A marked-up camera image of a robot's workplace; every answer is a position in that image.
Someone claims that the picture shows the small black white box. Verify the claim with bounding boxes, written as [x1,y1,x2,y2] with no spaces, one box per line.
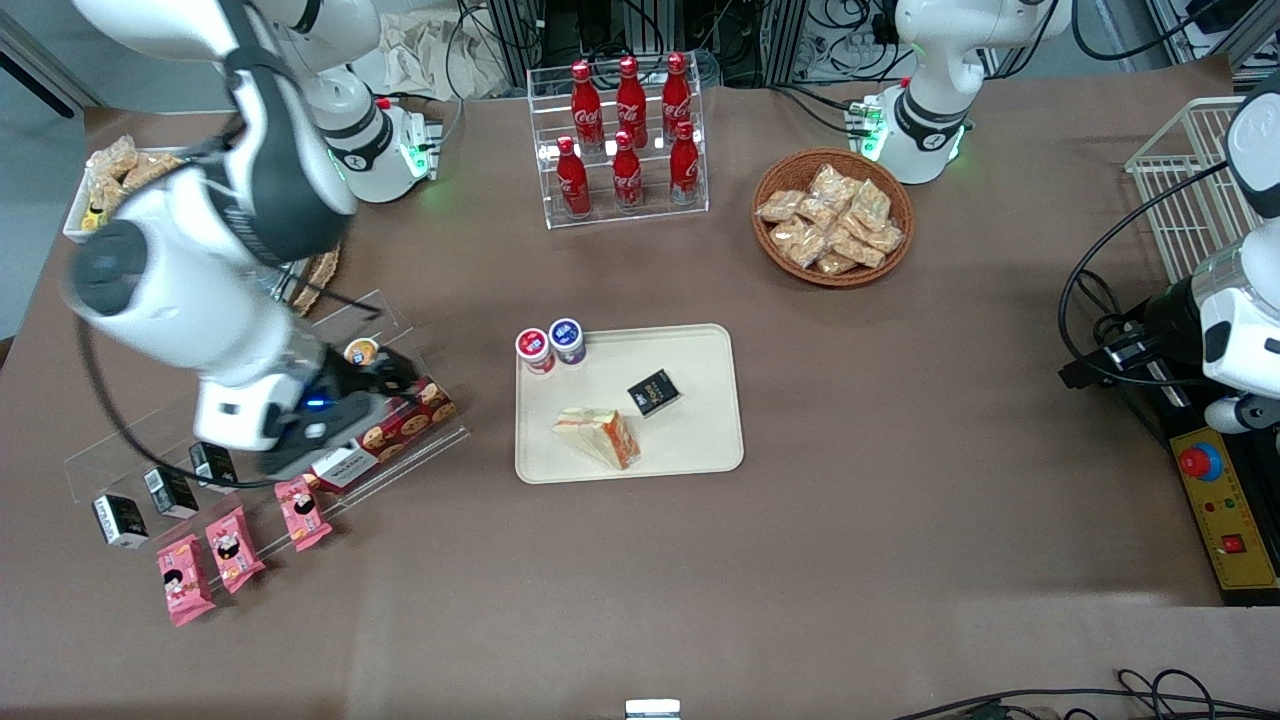
[190,442,239,489]
[144,466,199,519]
[92,494,149,549]

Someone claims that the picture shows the white crumpled cloth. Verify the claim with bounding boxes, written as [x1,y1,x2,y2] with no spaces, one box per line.
[350,8,523,101]

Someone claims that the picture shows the black cables at arm base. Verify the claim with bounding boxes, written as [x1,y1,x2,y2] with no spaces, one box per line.
[770,82,866,136]

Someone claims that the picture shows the black power cable with plug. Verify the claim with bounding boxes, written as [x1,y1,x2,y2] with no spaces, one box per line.
[1085,270,1151,347]

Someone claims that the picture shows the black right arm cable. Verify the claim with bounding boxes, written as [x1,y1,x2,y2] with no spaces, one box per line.
[75,315,301,491]

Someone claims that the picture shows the white plastic bin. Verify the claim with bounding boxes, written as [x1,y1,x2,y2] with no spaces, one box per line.
[62,145,191,246]

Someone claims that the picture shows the black hanging cable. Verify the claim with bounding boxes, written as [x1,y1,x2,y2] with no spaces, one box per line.
[1072,0,1237,63]

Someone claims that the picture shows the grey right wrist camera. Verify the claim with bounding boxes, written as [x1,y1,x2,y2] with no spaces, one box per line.
[262,393,389,478]

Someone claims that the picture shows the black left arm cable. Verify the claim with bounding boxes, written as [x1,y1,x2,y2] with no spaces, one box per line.
[1058,160,1236,391]

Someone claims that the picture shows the red lid small cup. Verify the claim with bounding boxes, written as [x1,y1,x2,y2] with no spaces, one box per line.
[515,327,557,376]

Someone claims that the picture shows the brown wicker basket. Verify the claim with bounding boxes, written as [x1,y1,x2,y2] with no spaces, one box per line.
[752,148,916,289]

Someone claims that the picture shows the blue lid small cup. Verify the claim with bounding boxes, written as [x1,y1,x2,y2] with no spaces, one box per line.
[548,318,588,366]

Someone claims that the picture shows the black Face print box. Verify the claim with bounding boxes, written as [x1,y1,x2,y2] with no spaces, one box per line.
[627,369,683,417]

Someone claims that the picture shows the clear acrylic display shelf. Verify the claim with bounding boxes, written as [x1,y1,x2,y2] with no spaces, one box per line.
[65,290,471,546]

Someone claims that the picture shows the clear acrylic bottle rack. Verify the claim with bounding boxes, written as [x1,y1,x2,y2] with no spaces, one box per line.
[527,62,711,231]

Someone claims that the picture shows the cream plastic tray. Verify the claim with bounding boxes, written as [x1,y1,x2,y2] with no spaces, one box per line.
[515,323,746,486]

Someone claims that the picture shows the aluminium frame rack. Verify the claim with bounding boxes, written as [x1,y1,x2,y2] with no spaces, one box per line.
[485,0,813,89]

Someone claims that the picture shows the pink snack packet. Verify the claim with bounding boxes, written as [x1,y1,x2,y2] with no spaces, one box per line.
[156,535,216,628]
[206,506,266,595]
[275,476,333,553]

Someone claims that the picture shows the black cable bundle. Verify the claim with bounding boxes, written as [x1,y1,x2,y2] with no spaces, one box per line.
[890,668,1280,720]

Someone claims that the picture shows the black control box yellow panel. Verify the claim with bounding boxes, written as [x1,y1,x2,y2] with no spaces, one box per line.
[1130,370,1280,608]

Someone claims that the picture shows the brown wrapped snack bag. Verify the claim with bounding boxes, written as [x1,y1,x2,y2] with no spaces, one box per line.
[90,135,139,181]
[120,152,187,193]

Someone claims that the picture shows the red cola bottle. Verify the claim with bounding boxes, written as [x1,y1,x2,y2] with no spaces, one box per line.
[662,52,694,141]
[668,122,703,206]
[616,55,649,146]
[570,60,604,151]
[611,130,646,211]
[555,136,593,219]

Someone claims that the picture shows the triangular sandwich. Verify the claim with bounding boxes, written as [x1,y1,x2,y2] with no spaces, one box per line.
[552,405,642,471]

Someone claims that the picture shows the white wire basket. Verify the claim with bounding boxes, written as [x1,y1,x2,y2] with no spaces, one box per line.
[1125,97,1263,286]

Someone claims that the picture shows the red cookie box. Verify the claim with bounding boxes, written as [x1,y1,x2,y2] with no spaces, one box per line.
[310,375,458,493]

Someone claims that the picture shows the woven straw mat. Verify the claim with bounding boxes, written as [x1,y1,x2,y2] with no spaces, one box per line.
[288,243,342,317]

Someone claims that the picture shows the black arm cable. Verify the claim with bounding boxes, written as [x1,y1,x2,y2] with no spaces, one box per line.
[1058,160,1236,391]
[75,315,301,491]

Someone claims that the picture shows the red emergency stop button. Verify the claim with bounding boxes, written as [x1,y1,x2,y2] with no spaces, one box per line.
[1177,440,1225,483]

